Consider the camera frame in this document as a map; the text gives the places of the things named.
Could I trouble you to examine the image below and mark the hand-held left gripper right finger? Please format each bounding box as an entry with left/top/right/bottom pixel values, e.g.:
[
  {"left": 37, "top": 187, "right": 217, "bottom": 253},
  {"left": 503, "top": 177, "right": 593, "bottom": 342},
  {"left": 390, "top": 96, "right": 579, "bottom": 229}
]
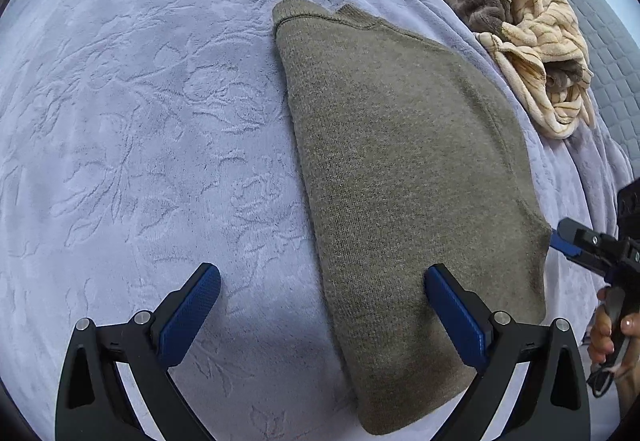
[{"left": 423, "top": 264, "right": 592, "bottom": 441}]

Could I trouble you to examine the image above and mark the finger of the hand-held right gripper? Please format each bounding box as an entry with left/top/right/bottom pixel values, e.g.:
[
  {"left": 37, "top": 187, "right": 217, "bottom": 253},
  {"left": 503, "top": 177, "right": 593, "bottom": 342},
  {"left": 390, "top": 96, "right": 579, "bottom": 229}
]
[
  {"left": 556, "top": 217, "right": 623, "bottom": 249},
  {"left": 549, "top": 230, "right": 615, "bottom": 281}
]

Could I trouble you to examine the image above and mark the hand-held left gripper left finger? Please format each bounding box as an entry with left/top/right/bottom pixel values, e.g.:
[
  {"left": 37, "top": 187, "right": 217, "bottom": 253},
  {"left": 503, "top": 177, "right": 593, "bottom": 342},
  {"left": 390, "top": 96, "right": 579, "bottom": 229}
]
[{"left": 54, "top": 262, "right": 222, "bottom": 441}]

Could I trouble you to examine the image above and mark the olive green knit sweater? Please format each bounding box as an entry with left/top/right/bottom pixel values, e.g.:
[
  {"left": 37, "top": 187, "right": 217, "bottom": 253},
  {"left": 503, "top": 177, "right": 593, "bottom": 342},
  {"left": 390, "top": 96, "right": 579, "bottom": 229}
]
[{"left": 271, "top": 0, "right": 552, "bottom": 436}]

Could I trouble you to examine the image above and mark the person's right hand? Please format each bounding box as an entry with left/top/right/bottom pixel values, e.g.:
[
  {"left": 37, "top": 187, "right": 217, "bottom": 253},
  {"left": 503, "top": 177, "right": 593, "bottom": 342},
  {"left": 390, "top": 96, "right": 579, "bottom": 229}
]
[{"left": 586, "top": 287, "right": 640, "bottom": 417}]

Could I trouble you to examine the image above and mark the lavender embossed bed blanket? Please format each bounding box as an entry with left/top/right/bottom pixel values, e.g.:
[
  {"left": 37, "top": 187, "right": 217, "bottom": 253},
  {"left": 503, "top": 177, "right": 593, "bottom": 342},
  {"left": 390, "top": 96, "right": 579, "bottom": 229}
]
[{"left": 0, "top": 0, "right": 626, "bottom": 441}]

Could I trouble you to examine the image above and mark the grey quilted headboard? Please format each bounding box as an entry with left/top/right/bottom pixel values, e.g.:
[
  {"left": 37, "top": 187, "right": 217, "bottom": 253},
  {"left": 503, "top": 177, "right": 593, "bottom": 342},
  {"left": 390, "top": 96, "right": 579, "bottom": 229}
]
[{"left": 502, "top": 0, "right": 640, "bottom": 172}]

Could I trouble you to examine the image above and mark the beige striped fleece blanket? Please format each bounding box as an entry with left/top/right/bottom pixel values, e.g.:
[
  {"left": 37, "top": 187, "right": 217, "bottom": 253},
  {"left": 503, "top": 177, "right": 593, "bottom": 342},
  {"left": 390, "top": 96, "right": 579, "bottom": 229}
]
[{"left": 364, "top": 0, "right": 596, "bottom": 140}]

